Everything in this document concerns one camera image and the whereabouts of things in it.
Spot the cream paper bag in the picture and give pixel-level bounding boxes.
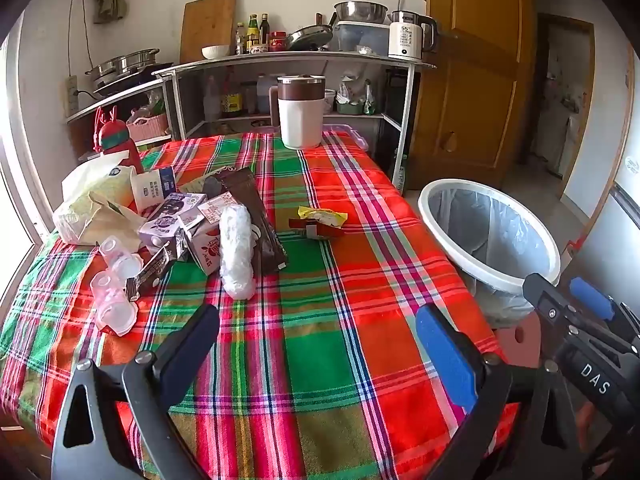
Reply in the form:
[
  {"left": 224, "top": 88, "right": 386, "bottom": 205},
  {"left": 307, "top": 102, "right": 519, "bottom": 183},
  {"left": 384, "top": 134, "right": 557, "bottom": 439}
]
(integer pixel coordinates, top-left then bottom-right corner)
[{"left": 52, "top": 156, "right": 148, "bottom": 247}]

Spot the steel mixing bowl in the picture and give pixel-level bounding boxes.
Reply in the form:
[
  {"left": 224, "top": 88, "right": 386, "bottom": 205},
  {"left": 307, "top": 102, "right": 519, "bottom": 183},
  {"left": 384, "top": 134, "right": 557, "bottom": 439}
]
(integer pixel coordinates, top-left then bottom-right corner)
[{"left": 333, "top": 1, "right": 389, "bottom": 25}]

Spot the white brown lidded mug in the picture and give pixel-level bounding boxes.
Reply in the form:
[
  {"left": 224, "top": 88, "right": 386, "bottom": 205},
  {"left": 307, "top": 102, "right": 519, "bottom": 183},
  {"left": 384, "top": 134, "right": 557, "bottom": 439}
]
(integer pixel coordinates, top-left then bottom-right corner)
[{"left": 270, "top": 75, "right": 327, "bottom": 151}]

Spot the white round waste bin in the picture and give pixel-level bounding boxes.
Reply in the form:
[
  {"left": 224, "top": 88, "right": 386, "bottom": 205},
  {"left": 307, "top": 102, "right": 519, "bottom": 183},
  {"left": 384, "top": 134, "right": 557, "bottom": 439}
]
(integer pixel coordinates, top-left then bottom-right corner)
[{"left": 417, "top": 178, "right": 562, "bottom": 328}]

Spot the strawberry print milk carton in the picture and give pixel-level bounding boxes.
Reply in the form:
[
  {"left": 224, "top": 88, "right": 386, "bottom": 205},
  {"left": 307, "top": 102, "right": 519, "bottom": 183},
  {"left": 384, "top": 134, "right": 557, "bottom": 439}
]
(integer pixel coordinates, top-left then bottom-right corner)
[{"left": 181, "top": 194, "right": 237, "bottom": 277}]

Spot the metal side shelf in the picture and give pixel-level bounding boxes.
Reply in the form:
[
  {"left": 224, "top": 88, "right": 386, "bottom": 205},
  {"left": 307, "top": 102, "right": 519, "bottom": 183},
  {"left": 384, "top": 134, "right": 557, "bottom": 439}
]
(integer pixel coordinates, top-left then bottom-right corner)
[{"left": 65, "top": 77, "right": 176, "bottom": 161}]

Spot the dark bottle with yellow label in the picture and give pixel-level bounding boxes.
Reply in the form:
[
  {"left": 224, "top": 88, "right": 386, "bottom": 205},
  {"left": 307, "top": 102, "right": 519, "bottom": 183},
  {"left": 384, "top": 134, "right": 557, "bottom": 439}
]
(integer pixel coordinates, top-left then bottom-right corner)
[{"left": 220, "top": 71, "right": 244, "bottom": 117}]

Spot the clear plastic bottle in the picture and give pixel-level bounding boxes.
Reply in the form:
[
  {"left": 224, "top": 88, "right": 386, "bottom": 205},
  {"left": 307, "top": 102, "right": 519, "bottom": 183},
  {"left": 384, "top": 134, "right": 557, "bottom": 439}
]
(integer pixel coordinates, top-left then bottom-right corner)
[{"left": 203, "top": 75, "right": 221, "bottom": 118}]

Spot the red plastic stool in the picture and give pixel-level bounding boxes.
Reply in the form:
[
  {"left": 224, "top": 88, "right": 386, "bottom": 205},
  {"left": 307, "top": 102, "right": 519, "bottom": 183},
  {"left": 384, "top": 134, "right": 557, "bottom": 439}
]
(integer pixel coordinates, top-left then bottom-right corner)
[{"left": 492, "top": 317, "right": 543, "bottom": 368}]

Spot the red green plaid tablecloth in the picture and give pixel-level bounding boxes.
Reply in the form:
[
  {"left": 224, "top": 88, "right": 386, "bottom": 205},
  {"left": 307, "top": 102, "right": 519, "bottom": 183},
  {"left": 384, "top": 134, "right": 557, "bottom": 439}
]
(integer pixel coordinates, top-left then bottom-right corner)
[{"left": 0, "top": 130, "right": 521, "bottom": 480}]

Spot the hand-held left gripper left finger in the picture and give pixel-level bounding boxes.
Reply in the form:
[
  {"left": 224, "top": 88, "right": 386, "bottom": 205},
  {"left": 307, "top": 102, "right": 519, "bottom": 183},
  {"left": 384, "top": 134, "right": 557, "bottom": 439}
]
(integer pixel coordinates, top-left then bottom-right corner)
[{"left": 50, "top": 303, "right": 221, "bottom": 480}]

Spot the white electric kettle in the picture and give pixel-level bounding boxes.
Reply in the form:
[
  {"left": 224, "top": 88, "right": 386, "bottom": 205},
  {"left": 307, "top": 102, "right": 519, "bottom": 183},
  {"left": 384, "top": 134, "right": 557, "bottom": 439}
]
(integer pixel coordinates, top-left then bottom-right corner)
[{"left": 388, "top": 10, "right": 438, "bottom": 60}]

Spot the clear plastic wrap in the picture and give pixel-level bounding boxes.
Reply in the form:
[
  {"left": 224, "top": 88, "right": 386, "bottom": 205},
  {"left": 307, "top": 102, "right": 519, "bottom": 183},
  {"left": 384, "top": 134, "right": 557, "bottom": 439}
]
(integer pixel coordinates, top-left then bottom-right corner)
[{"left": 219, "top": 203, "right": 256, "bottom": 301}]

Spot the clear plastic cup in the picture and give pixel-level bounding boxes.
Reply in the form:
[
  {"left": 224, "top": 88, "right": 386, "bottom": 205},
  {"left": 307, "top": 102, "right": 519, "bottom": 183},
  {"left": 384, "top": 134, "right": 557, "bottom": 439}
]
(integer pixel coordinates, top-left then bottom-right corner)
[
  {"left": 90, "top": 271, "right": 140, "bottom": 337},
  {"left": 99, "top": 236, "right": 145, "bottom": 286}
]

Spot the wooden door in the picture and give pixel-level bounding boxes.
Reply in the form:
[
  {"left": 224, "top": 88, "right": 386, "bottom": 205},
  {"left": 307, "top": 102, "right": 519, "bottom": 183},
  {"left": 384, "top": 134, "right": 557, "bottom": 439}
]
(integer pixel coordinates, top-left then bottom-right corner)
[{"left": 407, "top": 0, "right": 533, "bottom": 191}]

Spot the black induction cooker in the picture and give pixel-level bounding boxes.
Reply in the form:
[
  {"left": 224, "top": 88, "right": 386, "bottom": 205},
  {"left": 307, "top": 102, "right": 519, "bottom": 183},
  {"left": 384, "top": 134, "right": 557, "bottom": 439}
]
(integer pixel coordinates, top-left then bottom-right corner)
[{"left": 91, "top": 71, "right": 160, "bottom": 97}]

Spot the brown coffee packet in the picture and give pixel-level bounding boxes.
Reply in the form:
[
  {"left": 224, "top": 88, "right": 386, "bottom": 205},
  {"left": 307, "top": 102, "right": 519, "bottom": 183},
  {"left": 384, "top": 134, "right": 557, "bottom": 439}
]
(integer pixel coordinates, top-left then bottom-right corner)
[
  {"left": 219, "top": 166, "right": 289, "bottom": 274},
  {"left": 125, "top": 249, "right": 172, "bottom": 304}
]

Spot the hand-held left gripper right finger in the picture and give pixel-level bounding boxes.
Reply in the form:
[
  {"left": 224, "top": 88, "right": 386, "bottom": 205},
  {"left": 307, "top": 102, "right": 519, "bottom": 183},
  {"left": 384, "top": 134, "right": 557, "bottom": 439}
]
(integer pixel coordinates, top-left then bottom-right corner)
[{"left": 415, "top": 303, "right": 576, "bottom": 480}]

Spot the yellow red snack wrapper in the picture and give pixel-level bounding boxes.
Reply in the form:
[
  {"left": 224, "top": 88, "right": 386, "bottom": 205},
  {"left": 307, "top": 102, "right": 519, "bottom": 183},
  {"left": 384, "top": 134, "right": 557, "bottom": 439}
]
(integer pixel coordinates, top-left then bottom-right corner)
[{"left": 287, "top": 205, "right": 348, "bottom": 240}]

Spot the clear plastic storage box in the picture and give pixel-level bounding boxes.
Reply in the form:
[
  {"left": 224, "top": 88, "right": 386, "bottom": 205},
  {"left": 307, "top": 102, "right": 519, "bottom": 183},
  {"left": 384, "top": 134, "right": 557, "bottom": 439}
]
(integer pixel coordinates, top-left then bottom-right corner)
[{"left": 332, "top": 21, "right": 392, "bottom": 54}]

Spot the white blue label yogurt cup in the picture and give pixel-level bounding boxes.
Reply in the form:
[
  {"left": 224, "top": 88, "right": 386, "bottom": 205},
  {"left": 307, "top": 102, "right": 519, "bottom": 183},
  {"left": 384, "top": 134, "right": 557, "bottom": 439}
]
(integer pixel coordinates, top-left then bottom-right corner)
[{"left": 129, "top": 166, "right": 177, "bottom": 213}]

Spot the metal shelf rack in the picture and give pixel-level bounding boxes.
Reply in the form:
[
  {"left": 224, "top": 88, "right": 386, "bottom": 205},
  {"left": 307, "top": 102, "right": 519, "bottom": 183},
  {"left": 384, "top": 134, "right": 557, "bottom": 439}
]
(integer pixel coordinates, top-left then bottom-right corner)
[{"left": 152, "top": 50, "right": 437, "bottom": 196}]

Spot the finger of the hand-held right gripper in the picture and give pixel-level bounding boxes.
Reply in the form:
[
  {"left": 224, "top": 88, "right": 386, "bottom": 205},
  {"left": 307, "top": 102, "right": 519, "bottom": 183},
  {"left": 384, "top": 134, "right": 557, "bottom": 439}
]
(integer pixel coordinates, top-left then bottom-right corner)
[
  {"left": 523, "top": 273, "right": 632, "bottom": 357},
  {"left": 569, "top": 276, "right": 640, "bottom": 351}
]

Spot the red antler cap bottle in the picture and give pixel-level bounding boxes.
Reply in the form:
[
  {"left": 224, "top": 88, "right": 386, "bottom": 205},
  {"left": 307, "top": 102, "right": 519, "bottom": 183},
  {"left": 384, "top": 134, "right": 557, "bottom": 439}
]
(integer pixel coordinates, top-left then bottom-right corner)
[{"left": 92, "top": 105, "right": 145, "bottom": 173}]

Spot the steel frying pan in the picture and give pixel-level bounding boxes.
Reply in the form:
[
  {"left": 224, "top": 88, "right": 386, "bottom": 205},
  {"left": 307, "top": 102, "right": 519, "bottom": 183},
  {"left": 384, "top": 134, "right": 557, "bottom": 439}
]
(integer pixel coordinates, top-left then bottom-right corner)
[{"left": 285, "top": 11, "right": 335, "bottom": 52}]

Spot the wooden cutting board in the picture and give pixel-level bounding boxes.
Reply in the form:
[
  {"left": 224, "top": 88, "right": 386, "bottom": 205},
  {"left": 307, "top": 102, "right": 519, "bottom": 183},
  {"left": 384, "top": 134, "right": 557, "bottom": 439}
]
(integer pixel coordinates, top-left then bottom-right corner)
[{"left": 179, "top": 0, "right": 237, "bottom": 63}]

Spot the pink woven basket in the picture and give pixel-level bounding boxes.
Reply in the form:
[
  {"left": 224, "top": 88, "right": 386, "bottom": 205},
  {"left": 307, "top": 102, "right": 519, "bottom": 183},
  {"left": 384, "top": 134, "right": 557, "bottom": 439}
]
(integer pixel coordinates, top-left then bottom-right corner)
[{"left": 126, "top": 112, "right": 170, "bottom": 142}]

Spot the purple lidded storage box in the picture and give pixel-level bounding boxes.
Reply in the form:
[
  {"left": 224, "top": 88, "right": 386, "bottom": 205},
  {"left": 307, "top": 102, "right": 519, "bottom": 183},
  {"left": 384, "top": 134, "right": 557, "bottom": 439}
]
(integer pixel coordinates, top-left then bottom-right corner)
[{"left": 322, "top": 122, "right": 373, "bottom": 156}]

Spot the steel steamer pot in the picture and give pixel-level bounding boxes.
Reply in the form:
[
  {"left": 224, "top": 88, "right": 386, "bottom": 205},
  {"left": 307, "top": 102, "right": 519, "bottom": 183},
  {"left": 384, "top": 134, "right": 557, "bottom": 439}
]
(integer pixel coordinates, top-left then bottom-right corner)
[{"left": 85, "top": 48, "right": 161, "bottom": 83}]

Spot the white plastic bag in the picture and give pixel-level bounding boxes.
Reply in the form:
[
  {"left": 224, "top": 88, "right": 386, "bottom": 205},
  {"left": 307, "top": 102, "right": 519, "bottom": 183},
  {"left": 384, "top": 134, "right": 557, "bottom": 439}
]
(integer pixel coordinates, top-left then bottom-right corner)
[{"left": 337, "top": 76, "right": 363, "bottom": 105}]

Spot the plastic jug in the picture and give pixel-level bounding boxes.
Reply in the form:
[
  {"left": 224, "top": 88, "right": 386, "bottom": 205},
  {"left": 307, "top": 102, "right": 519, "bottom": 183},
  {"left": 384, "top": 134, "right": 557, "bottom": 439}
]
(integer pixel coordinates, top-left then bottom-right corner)
[{"left": 256, "top": 74, "right": 275, "bottom": 113}]

